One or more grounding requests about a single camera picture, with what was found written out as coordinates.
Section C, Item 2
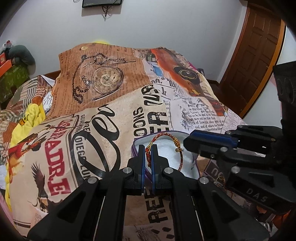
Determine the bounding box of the purple heart-shaped tin box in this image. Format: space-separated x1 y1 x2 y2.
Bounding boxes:
132 131 200 179

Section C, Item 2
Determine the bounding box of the red gold braided bracelet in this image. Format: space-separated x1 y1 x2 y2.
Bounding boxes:
145 132 185 172

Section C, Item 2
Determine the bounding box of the yellow cloth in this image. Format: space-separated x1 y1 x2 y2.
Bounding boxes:
5 103 46 206

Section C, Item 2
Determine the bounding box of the newspaper print bed cover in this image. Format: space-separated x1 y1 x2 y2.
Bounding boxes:
1 43 243 240

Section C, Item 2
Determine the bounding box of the brown wooden door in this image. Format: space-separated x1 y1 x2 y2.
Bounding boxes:
220 3 285 118

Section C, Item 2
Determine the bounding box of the striped patchwork blanket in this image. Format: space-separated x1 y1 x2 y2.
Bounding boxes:
1 75 52 165

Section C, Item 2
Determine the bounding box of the green patterned cabinet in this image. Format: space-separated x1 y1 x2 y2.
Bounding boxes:
1 65 29 103

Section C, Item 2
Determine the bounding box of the orange box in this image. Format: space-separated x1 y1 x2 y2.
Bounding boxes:
0 53 12 77

